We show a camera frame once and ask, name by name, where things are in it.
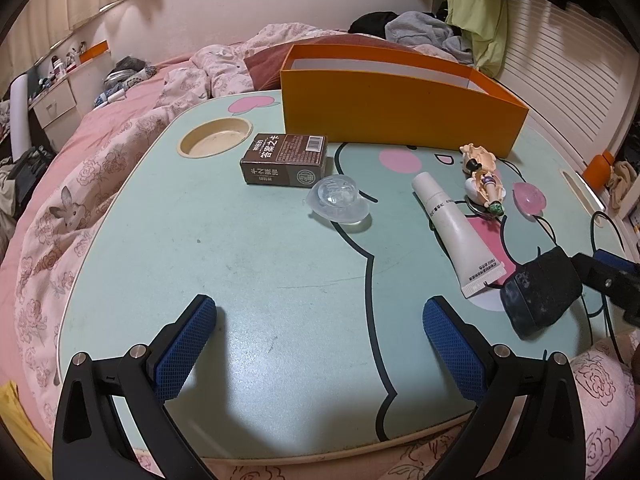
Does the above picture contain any orange bottle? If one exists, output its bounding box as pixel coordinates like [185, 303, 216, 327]
[582, 150, 615, 191]

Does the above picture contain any yellow-green cloth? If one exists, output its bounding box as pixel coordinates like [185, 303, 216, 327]
[445, 0, 508, 78]

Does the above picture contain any small anime figurine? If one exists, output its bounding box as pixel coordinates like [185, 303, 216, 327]
[465, 162, 508, 218]

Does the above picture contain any black cable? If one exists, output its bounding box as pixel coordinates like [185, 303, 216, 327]
[587, 211, 633, 356]

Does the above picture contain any orange cardboard box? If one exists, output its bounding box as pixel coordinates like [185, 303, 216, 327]
[280, 44, 529, 159]

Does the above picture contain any yellow cloth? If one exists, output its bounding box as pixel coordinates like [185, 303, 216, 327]
[0, 380, 53, 480]

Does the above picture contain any pink jelly squishy toy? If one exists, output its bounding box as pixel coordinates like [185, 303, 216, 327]
[514, 182, 547, 217]

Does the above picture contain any pile of grey-blue clothes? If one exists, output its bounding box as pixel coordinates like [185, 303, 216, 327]
[92, 55, 156, 106]

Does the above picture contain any beige figurine part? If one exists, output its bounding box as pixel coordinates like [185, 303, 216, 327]
[460, 143, 498, 171]

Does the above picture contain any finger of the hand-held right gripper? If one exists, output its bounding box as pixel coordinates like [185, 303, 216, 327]
[571, 253, 640, 326]
[594, 249, 640, 277]

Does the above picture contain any white cosmetic tube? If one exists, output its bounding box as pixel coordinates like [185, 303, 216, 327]
[411, 171, 508, 300]

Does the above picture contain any black clothing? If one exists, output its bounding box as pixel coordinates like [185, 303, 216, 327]
[348, 11, 401, 38]

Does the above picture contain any grey clothing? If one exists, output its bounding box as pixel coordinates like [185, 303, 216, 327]
[385, 10, 473, 63]

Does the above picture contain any small orange storage bin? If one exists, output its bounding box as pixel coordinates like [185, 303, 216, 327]
[80, 40, 110, 63]

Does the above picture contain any white roll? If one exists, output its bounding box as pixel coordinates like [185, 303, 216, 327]
[11, 75, 32, 153]

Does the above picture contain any brown card box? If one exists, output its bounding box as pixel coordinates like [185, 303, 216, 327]
[240, 132, 328, 189]

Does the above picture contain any white nightstand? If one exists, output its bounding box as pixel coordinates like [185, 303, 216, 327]
[32, 80, 83, 131]

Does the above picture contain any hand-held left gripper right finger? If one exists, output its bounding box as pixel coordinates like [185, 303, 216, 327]
[422, 296, 587, 480]

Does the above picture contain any black pouch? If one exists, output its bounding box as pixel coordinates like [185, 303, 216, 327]
[500, 247, 584, 341]

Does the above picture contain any black bag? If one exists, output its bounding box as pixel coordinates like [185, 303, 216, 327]
[7, 147, 56, 206]

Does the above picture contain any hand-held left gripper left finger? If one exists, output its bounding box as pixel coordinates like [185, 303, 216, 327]
[52, 294, 218, 480]

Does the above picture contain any beige cloth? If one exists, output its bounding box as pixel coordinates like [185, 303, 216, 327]
[605, 160, 638, 218]

